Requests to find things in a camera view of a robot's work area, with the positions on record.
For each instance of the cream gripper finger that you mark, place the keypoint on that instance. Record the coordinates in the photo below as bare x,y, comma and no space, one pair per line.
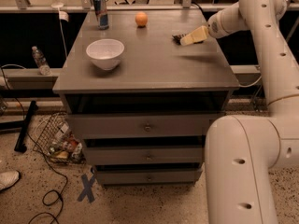
200,34

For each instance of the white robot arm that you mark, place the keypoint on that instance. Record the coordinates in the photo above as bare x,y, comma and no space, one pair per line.
240,150

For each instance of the white ceramic bowl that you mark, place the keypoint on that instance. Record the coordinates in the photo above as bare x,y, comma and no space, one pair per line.
105,53

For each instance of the orange fruit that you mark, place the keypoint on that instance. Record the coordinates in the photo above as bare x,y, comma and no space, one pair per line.
141,19

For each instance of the grey drawer cabinet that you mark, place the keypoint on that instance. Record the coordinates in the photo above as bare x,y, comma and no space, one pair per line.
156,76

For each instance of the blue red energy drink can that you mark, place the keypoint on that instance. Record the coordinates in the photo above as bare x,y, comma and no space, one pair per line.
100,8

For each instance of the middle grey drawer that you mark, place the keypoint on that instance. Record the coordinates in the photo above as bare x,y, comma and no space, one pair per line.
143,155

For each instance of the grey drawer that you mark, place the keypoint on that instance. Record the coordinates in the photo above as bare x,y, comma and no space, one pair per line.
143,155
108,178
133,125

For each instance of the top grey drawer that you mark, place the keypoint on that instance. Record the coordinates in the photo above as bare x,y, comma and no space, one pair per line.
133,125

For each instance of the clear plastic water bottle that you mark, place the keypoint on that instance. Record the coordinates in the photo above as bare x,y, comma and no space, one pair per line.
40,61

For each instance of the bottom grey drawer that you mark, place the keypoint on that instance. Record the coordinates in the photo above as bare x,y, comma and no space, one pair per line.
108,178

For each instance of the blue tape cross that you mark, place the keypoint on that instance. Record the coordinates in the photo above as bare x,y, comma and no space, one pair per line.
87,191

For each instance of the black metal stand leg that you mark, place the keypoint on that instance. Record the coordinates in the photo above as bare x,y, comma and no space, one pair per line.
20,146

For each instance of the white shoe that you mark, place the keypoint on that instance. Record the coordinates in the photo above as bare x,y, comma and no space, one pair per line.
9,179

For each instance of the wire basket with snacks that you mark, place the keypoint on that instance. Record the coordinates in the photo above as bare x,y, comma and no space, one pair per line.
57,142

